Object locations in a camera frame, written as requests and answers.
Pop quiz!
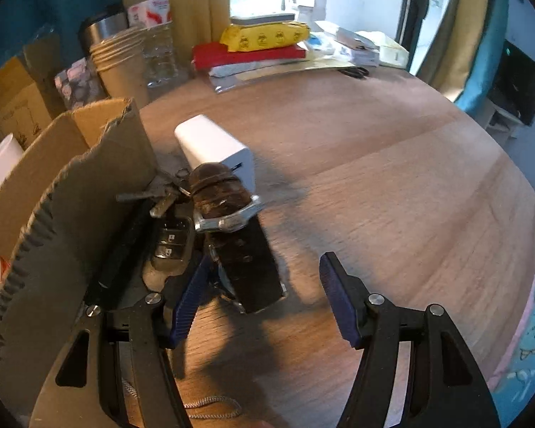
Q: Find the clear document folder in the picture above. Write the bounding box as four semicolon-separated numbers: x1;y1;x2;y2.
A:
207;57;363;95

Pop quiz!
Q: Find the brown strap wristwatch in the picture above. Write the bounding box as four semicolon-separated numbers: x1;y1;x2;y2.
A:
188;163;289;315

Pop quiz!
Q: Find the white computer desk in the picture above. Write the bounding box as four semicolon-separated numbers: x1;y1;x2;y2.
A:
473;97;523;144

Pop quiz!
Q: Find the white charger plug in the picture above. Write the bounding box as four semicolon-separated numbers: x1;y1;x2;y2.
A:
174;114;255;193

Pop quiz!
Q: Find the teal curtain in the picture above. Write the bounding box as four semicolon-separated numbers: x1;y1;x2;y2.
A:
0;0;126;82
455;0;511;113

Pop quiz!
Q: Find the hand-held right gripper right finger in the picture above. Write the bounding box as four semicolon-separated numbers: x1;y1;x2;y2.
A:
319;252;502;428

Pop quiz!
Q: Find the clear glass with stickers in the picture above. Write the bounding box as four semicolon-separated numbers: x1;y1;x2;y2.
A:
53;57;108;110

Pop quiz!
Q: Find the brown cardboard box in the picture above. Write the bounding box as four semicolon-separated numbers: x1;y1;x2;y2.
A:
0;97;159;384

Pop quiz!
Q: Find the red book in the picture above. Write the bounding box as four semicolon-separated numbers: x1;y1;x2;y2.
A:
192;41;308;72

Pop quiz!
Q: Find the teal printed blanket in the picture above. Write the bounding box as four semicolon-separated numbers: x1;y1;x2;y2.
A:
490;196;535;428

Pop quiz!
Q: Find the clear water bottle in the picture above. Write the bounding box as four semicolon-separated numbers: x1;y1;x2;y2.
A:
125;0;179;88

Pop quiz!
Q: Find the steel thermos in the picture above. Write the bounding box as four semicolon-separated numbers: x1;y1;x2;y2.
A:
78;5;130;60

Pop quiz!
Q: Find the white desk lamp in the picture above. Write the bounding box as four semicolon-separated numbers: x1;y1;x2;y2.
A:
0;134;26;202

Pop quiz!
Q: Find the black monitor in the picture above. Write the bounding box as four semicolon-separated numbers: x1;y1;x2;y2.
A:
490;40;535;127

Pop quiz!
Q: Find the black flashlight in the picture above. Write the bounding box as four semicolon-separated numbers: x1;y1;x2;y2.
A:
97;205;149;296

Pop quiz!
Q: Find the white power bank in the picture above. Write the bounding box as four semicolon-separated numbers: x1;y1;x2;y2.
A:
229;12;297;26

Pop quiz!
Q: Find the yellow wipes pack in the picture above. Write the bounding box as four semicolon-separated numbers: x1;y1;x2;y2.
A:
218;21;311;52

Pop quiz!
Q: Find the black car key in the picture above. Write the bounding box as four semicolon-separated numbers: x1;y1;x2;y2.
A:
116;167;196;274

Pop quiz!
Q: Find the printed cardboard lamp box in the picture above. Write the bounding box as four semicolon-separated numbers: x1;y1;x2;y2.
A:
0;31;70;150

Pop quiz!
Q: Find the yellow curtain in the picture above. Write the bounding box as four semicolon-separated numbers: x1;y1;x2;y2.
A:
119;0;231;50
412;0;495;100

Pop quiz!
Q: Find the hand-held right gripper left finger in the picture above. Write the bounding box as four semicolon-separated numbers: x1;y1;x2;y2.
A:
29;253;214;428

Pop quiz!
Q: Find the stack of paper cups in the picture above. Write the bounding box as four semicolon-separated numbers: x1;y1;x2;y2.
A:
89;26;151;108

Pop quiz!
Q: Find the black sliding door frame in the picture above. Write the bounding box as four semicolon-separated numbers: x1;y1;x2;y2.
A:
394;0;434;73

